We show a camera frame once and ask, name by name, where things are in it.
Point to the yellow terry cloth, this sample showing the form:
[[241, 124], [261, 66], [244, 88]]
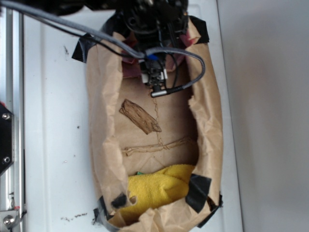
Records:
[[157, 189]]

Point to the brown driftwood piece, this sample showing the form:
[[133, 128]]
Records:
[[139, 117]]

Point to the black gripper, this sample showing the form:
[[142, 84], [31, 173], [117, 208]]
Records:
[[155, 23]]

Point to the aluminium frame rail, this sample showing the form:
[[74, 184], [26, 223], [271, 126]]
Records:
[[12, 182]]

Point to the brown paper bag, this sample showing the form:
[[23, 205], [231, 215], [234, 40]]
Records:
[[192, 133]]

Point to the black bracket with screws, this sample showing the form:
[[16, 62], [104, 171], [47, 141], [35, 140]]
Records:
[[6, 138]]

